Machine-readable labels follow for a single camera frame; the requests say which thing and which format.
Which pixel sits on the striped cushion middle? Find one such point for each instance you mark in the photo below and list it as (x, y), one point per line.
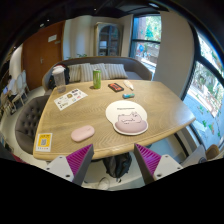
(87, 71)

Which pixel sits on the striped cushion left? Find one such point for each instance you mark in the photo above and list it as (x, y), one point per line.
(74, 73)

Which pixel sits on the orange wooden door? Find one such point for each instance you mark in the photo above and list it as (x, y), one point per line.
(40, 52)

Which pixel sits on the wooden table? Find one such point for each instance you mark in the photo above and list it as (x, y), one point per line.
(92, 119)

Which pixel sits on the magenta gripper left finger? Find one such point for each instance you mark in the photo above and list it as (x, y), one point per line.
(74, 166)

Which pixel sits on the grey curved sofa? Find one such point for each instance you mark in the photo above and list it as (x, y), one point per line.
(133, 68)

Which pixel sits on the green drink can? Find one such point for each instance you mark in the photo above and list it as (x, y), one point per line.
(97, 79)

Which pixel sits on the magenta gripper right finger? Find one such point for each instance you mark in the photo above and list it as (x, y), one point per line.
(154, 166)

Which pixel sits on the striped cushion right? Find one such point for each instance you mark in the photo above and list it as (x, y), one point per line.
(116, 71)

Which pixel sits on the white chair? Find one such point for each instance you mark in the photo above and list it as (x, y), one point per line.
(21, 88)

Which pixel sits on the wooden glass cabinet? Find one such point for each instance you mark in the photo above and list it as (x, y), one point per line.
(108, 39)

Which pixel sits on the black backpack under table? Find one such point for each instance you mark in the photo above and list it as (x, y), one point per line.
(119, 165)

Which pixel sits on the pink computer mouse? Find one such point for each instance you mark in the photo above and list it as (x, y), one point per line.
(82, 133)

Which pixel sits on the striped cushion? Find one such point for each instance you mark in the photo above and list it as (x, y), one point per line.
(116, 71)
(74, 73)
(87, 71)

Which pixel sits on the white sticker sheet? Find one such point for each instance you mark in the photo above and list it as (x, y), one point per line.
(69, 98)

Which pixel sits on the cream small object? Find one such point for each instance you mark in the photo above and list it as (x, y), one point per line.
(128, 84)

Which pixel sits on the yellow QR code sticker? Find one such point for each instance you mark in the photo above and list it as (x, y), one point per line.
(44, 141)

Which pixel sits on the grey tufted chair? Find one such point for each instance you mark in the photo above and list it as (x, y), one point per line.
(27, 123)

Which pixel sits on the white cat mouse pad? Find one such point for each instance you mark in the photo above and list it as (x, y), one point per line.
(127, 117)

